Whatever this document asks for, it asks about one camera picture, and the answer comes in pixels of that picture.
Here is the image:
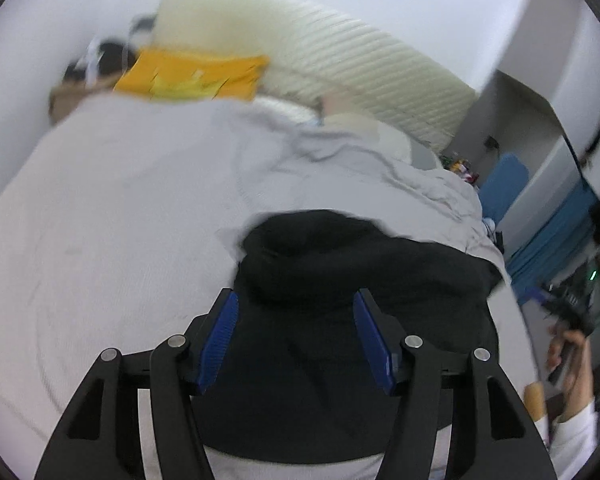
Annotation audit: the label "black puffer jacket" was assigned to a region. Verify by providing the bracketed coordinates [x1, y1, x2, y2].
[193, 210, 502, 465]

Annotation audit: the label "person's right forearm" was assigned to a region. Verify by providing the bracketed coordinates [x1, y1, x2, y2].
[548, 402, 597, 480]

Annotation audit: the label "person's right hand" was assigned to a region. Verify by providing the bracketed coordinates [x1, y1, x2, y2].
[546, 324, 594, 422]

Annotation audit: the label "blue curtain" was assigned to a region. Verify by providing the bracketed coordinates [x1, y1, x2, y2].
[506, 180, 598, 306]

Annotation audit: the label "blue chair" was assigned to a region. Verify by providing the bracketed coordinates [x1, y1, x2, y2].
[478, 153, 529, 224]

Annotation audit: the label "bottles on side shelf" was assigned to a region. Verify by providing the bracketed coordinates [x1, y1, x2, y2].
[440, 155, 479, 185]

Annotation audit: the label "grey beige patchwork pillow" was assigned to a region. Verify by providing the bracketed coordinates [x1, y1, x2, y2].
[322, 94, 442, 170]

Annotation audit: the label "grey bed duvet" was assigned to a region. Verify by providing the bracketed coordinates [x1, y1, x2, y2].
[0, 94, 544, 480]

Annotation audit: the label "white grey wardrobe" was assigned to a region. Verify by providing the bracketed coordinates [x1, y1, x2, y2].
[446, 0, 600, 261]

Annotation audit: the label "wooden nightstand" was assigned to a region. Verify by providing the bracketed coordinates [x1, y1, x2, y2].
[48, 77, 117, 125]

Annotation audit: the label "cream quilted headboard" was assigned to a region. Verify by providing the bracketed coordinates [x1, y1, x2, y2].
[152, 0, 477, 152]

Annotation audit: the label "yellow crown pillow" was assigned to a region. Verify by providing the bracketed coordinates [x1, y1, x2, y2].
[114, 48, 270, 101]

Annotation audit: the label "black bag on nightstand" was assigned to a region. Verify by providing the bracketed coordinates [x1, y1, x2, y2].
[62, 40, 137, 82]

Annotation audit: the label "wall socket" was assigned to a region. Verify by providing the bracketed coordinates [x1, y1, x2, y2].
[129, 14, 157, 36]

